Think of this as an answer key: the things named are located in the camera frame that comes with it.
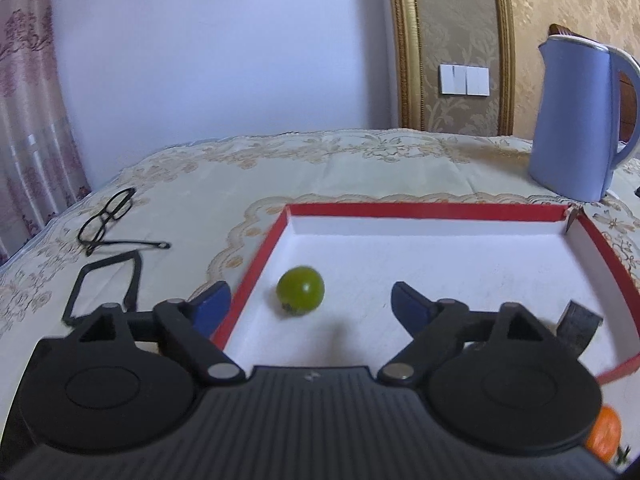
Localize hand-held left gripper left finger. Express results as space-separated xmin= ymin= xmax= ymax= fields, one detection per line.
xmin=65 ymin=281 xmax=246 ymax=386

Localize dark sugarcane piece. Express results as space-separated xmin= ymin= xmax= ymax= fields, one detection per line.
xmin=556 ymin=300 xmax=604 ymax=361

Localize white wall switch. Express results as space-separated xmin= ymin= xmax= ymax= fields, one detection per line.
xmin=440 ymin=64 xmax=490 ymax=96

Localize black phone case frame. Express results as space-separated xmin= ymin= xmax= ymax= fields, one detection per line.
xmin=62 ymin=251 xmax=144 ymax=326

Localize gold framed wall panel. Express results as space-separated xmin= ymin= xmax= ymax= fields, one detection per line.
xmin=385 ymin=0 xmax=516 ymax=136

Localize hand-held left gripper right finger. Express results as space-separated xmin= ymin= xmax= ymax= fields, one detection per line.
xmin=377 ymin=281 xmax=559 ymax=386

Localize black eyeglasses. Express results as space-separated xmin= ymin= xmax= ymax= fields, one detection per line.
xmin=78 ymin=187 xmax=171 ymax=257

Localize red-edged white tray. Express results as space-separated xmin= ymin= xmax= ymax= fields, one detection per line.
xmin=210 ymin=203 xmax=640 ymax=386

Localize pink patterned curtain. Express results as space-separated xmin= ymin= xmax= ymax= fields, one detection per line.
xmin=0 ymin=0 xmax=94 ymax=267

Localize blue electric kettle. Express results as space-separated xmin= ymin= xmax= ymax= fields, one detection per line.
xmin=528 ymin=35 xmax=640 ymax=204

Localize orange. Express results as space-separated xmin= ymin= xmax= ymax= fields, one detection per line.
xmin=584 ymin=405 xmax=623 ymax=464

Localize green tomato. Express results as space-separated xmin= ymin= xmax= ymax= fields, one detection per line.
xmin=276 ymin=266 xmax=326 ymax=317

